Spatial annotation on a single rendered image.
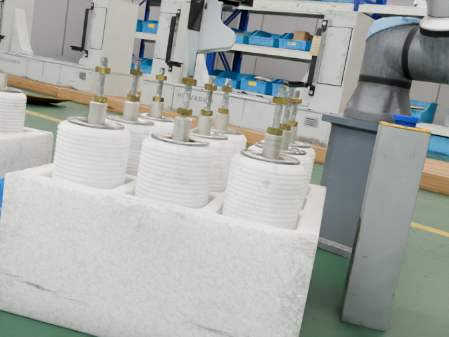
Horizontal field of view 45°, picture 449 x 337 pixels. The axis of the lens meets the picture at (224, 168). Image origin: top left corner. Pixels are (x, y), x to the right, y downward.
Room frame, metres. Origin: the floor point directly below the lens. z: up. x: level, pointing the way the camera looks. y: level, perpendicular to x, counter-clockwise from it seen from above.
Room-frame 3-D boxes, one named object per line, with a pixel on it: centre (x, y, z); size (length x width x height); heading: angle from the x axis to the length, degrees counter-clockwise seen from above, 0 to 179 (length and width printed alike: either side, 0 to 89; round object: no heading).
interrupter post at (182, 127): (0.69, 0.06, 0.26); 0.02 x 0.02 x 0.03
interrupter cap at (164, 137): (0.69, 0.06, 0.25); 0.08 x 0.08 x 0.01
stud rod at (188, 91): (0.69, 0.06, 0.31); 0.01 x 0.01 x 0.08
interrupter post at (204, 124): (0.80, 0.04, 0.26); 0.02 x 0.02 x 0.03
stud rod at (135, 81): (0.83, 0.16, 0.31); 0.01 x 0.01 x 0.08
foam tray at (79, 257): (0.80, 0.04, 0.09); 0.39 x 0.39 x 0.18; 79
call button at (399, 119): (0.82, -0.26, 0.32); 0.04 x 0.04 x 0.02
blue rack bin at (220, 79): (6.85, 0.04, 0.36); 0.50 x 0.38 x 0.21; 144
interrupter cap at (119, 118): (0.83, 0.16, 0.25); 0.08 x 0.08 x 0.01
